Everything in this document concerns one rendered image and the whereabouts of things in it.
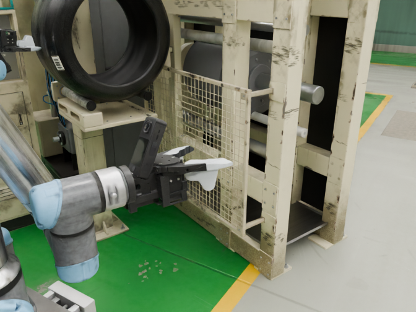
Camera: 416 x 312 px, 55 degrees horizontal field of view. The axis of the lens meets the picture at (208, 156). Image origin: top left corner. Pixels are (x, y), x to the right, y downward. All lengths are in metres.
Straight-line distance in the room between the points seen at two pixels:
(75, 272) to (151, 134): 0.28
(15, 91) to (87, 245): 1.80
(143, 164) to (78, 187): 0.12
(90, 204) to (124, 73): 1.48
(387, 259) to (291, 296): 0.64
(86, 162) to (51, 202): 1.63
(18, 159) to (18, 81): 1.71
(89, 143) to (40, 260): 0.69
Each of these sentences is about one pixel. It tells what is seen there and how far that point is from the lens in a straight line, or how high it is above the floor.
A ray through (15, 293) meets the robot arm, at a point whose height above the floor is 0.93.
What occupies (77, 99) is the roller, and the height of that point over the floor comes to 0.91.
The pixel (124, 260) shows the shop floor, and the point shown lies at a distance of 2.30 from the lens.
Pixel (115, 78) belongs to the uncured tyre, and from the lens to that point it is 2.11.
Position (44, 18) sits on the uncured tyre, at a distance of 1.75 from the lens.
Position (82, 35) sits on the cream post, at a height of 1.16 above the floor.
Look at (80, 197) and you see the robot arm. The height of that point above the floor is 1.06.
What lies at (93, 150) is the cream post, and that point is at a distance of 2.31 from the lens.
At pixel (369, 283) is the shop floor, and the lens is 2.27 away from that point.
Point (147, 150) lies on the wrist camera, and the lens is 0.73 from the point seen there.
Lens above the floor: 1.38
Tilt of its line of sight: 23 degrees down
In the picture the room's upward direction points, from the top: straight up
